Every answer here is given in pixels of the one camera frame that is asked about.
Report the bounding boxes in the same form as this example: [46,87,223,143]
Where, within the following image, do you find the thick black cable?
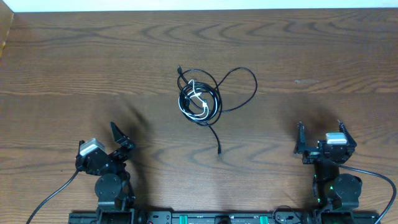
[177,65,258,156]

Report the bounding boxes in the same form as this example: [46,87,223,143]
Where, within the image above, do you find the thin black cable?
[180,81,223,127]

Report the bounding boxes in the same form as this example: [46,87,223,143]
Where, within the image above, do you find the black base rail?
[68,210,379,224]

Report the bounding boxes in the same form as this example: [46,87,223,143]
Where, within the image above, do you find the white usb cable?
[178,79,210,122]

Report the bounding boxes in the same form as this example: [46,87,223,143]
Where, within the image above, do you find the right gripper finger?
[294,121,306,154]
[338,120,357,146]

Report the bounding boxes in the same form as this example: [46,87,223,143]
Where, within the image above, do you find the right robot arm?
[294,121,363,223]

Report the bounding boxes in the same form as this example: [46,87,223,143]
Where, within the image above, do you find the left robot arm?
[75,122,135,223]

